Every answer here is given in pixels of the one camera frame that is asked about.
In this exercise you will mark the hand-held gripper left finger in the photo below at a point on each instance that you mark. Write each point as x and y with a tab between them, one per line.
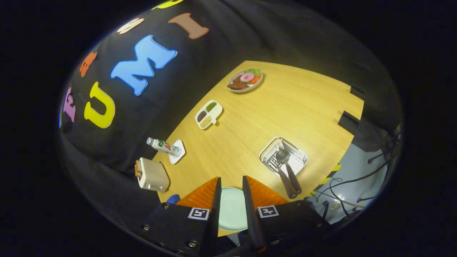
214	214

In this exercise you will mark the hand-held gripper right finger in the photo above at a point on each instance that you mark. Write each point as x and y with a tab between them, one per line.
249	214

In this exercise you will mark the pale green plate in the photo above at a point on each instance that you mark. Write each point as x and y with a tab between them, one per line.
232	208

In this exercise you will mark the blue towel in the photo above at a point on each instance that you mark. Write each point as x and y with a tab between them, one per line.
173	199

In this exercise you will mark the white square coaster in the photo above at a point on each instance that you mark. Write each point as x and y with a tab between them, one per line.
179	157

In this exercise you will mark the cream toaster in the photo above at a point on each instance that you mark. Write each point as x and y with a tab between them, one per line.
155	175

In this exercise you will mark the clear water bottle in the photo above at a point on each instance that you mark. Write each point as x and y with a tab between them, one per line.
162	146

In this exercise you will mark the toast slice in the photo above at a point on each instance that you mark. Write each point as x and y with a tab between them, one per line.
138	169

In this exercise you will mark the yellow black floor tape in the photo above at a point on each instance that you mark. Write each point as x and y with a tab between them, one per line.
332	168

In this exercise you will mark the white divided bean dish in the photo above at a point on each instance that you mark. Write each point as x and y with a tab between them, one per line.
208	114

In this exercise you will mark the white plate of food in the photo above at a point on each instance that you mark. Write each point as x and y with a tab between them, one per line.
245	80

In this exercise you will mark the black table clamp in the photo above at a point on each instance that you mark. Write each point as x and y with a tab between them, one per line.
348	122
357	92

